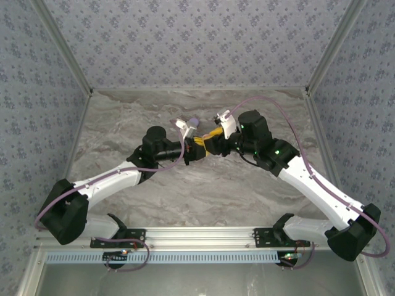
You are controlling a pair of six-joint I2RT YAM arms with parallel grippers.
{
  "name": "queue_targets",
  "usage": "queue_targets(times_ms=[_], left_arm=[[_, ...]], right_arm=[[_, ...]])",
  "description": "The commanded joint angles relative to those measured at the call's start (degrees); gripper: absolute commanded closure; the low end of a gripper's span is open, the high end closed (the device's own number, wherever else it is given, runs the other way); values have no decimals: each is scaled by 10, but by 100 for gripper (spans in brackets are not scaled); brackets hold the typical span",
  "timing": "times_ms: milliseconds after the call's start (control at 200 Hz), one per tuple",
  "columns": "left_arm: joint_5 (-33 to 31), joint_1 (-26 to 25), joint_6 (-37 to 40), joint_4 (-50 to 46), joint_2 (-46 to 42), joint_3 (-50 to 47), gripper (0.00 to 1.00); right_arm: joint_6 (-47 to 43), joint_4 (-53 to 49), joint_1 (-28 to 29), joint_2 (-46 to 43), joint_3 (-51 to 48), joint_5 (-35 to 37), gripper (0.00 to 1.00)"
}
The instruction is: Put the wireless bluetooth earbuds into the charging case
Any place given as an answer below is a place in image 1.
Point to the purple earbud charging case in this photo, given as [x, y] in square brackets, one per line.
[195, 122]

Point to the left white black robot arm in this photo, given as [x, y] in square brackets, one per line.
[105, 182]

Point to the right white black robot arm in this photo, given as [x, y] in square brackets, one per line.
[318, 191]

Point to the black controller board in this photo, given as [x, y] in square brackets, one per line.
[114, 256]
[288, 257]

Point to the grey metal panel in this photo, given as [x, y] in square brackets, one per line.
[200, 280]

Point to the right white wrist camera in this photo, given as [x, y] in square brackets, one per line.
[227, 123]

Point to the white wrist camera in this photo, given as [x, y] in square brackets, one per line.
[227, 123]
[185, 128]

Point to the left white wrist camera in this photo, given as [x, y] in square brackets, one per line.
[185, 128]

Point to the aluminium table side rail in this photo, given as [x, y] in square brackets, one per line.
[84, 114]
[318, 123]

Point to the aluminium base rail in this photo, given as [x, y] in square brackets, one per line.
[200, 237]

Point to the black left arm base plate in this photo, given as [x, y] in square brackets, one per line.
[139, 239]

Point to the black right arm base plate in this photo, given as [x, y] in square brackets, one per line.
[262, 239]

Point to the aluminium frame post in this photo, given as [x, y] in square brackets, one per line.
[65, 46]
[333, 46]

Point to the aluminium lower frame bar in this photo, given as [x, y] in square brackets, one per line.
[368, 277]
[31, 271]

